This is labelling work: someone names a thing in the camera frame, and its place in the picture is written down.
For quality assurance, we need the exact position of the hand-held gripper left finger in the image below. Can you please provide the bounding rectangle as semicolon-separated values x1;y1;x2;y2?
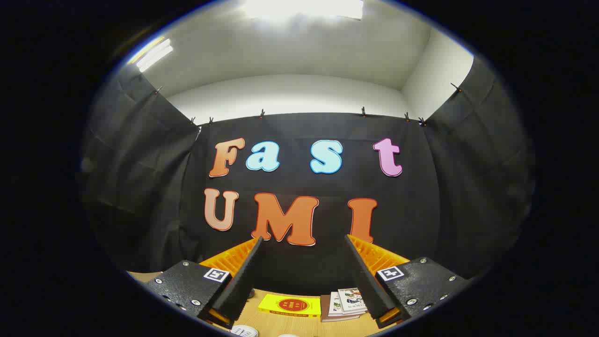
143;235;263;330

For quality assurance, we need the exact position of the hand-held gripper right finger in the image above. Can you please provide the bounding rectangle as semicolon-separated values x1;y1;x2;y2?
344;234;471;328

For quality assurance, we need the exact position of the white floral print book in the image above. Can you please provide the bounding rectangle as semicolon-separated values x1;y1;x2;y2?
338;288;368;313

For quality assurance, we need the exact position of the brown book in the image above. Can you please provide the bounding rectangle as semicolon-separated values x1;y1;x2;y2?
320;295;361;322

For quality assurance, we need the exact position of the yellow book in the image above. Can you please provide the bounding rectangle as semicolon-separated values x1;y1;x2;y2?
258;293;322;318

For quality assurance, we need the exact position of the row of small cloth clips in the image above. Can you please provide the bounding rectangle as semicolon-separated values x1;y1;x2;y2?
154;82;461;128

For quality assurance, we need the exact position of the ceiling strip light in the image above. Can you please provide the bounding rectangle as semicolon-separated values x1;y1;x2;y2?
129;37;174;73

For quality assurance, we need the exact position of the rectangular ceiling light panel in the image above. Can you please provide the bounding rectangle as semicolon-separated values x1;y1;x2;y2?
243;0;365;22

